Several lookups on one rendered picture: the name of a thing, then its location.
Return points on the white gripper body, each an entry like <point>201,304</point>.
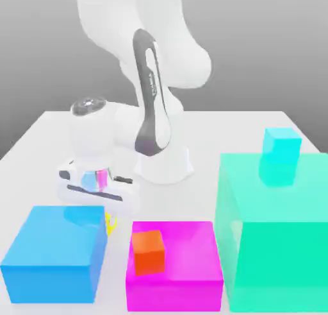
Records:
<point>77,195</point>

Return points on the small yellow cube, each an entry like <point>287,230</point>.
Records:
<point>111,224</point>

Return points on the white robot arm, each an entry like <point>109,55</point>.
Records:
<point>107,17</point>

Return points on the small orange cube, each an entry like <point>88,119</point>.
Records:
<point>148,253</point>

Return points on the small cyan cube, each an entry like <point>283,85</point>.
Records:
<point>280,153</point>

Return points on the large blue box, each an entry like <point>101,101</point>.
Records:
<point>55,250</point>

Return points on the large magenta box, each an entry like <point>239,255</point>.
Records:
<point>184,268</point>

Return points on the large green box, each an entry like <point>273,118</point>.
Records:
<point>276,243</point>

